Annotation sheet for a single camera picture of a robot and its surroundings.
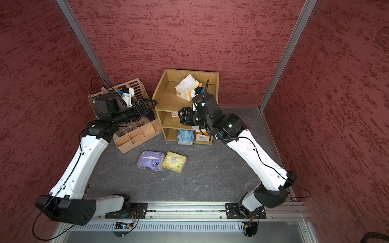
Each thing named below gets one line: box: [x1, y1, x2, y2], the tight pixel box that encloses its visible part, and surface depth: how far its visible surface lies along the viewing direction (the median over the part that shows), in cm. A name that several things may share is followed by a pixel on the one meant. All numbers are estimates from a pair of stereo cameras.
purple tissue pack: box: [136, 150, 166, 172], surface depth 87 cm
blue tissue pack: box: [177, 129, 195, 146], surface depth 99 cm
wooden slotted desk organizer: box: [87, 78, 163, 154], surface depth 62 cm
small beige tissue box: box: [171, 111, 180, 118], surface depth 91 cm
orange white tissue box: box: [175, 73, 203, 102], surface depth 81 cm
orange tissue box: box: [195, 131, 211, 142], surface depth 97 cm
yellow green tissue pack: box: [162, 151, 187, 174], surface depth 88 cm
